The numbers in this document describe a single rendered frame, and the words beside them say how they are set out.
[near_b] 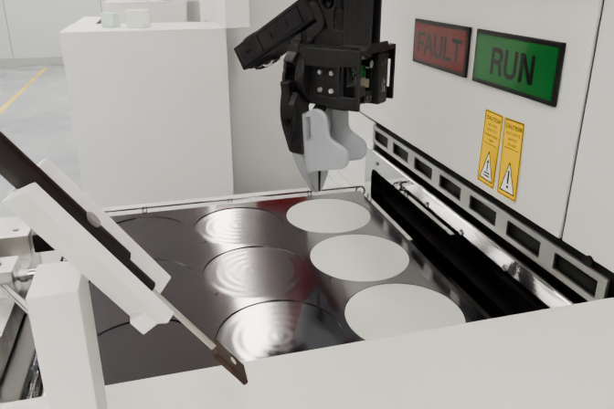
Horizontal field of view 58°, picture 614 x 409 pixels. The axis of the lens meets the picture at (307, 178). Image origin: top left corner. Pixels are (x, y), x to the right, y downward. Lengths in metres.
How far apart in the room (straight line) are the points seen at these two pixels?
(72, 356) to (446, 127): 0.45
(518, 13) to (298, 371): 0.34
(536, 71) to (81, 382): 0.38
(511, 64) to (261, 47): 0.23
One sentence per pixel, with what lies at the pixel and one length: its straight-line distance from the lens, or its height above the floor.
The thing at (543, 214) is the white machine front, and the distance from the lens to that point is 0.49.
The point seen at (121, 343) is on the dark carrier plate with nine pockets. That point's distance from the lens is 0.48.
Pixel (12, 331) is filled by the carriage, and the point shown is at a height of 0.86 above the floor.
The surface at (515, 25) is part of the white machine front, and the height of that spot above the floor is 1.13.
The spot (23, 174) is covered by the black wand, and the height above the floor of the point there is 1.10.
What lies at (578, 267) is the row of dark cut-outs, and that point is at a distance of 0.46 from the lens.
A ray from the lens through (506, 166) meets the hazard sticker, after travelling 0.52.
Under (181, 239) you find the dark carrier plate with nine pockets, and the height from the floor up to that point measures 0.90.
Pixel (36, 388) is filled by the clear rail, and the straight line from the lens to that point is 0.45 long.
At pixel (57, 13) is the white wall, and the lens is 8.47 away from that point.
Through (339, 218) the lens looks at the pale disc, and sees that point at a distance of 0.66.
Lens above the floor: 1.17
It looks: 20 degrees down
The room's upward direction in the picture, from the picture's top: straight up
